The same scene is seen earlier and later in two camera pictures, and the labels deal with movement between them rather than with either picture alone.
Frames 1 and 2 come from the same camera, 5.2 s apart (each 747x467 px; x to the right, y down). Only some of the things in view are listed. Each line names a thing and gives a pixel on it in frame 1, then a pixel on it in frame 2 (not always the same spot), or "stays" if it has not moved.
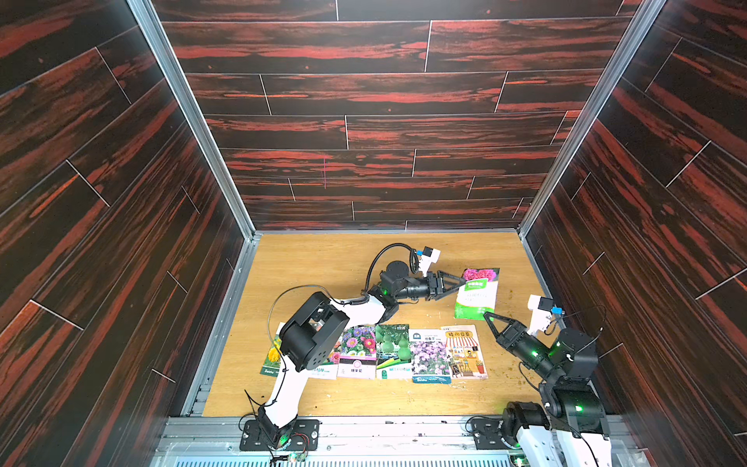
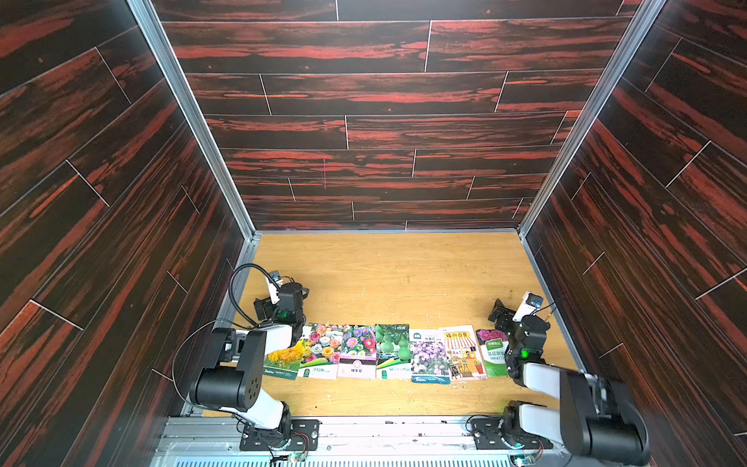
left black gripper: [431, 287] -> [265, 310]
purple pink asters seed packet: [358, 358] stays
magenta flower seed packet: [478, 294] -> [494, 347]
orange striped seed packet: [464, 351] stays
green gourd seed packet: [393, 352] stays
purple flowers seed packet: [429, 356] stays
